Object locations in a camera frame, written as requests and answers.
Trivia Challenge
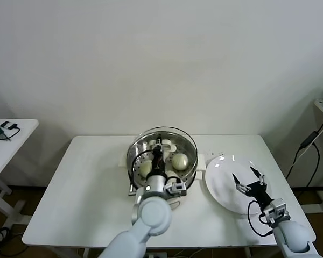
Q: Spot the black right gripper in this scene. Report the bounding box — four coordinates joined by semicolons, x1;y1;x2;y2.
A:
232;166;274;209

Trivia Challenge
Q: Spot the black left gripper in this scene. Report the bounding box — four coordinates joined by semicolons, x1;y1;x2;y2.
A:
150;137;167;177

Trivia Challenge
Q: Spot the glass lid with cream handle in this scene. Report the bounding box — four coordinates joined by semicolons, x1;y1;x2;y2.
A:
127;126;199;189

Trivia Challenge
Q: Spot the white steamed baozi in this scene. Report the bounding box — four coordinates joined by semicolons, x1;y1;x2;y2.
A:
171;153;189;171
139;161;153;178
166;171;180;183

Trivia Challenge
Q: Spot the stainless steel steamer basket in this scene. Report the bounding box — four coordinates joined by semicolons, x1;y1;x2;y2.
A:
119;131;206;190

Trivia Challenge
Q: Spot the white round plate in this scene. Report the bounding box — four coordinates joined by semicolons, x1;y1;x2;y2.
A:
205;154;273;215

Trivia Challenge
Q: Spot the white side table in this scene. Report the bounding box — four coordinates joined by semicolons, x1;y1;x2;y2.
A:
0;118;40;229

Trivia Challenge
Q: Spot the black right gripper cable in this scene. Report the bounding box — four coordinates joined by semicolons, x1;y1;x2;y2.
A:
247;200;275;237

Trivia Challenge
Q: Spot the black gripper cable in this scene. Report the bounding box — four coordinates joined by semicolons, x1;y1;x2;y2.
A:
127;149;155;196
247;200;275;237

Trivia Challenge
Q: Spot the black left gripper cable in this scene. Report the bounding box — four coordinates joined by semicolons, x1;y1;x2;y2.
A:
127;149;155;196

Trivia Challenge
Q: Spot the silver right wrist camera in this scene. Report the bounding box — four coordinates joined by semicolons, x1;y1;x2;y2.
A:
263;198;290;224

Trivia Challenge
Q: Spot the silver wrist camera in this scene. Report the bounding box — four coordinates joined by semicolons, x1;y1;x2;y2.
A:
165;181;188;197
263;198;290;224

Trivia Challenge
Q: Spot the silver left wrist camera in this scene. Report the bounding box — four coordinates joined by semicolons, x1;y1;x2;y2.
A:
165;181;188;197

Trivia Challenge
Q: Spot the black cable with connector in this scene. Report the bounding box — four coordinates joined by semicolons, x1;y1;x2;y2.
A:
0;121;22;142

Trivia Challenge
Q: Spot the black floor cable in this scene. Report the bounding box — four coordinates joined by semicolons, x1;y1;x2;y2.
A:
0;227;12;258

